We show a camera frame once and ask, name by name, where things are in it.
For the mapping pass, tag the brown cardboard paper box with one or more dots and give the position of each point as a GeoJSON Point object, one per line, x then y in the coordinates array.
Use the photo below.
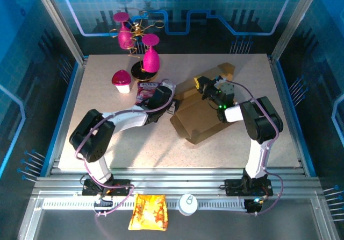
{"type": "Point", "coordinates": [196, 116]}

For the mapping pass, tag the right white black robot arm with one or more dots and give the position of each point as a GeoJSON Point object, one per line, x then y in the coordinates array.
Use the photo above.
{"type": "Point", "coordinates": [262, 121]}

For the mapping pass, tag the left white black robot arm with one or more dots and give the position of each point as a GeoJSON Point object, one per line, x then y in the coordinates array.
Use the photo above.
{"type": "Point", "coordinates": [126, 120]}

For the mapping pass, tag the purple candy bag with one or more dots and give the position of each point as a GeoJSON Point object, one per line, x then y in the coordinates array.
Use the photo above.
{"type": "Point", "coordinates": [145, 90]}

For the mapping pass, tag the white cup pink lid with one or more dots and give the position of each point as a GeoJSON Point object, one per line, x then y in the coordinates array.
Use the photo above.
{"type": "Point", "coordinates": [122, 82]}

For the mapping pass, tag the pink glitter wine glass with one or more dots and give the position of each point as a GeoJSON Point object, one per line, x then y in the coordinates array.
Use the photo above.
{"type": "Point", "coordinates": [125, 39]}
{"type": "Point", "coordinates": [151, 61]}

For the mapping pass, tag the white tin can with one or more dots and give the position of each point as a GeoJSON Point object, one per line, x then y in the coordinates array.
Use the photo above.
{"type": "Point", "coordinates": [187, 205]}

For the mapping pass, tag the yellow orange snack bag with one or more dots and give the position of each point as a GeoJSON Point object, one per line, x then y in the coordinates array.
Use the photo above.
{"type": "Point", "coordinates": [147, 213]}

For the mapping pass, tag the black circuit board green light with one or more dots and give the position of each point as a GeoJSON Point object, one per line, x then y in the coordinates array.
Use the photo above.
{"type": "Point", "coordinates": [255, 203]}

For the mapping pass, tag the aluminium frame side rail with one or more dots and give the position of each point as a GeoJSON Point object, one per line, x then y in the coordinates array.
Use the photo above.
{"type": "Point", "coordinates": [70, 111]}
{"type": "Point", "coordinates": [280, 89]}

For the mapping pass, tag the aluminium frame cross rail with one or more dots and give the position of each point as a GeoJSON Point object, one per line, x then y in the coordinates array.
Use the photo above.
{"type": "Point", "coordinates": [174, 180]}

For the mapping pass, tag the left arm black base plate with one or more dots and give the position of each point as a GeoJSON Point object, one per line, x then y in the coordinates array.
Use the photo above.
{"type": "Point", "coordinates": [121, 187]}

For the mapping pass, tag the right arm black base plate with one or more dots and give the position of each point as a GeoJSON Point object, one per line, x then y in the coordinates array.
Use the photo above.
{"type": "Point", "coordinates": [233, 187]}

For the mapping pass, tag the aluminium frame post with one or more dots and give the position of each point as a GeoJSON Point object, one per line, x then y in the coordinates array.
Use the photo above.
{"type": "Point", "coordinates": [293, 22]}
{"type": "Point", "coordinates": [57, 22]}

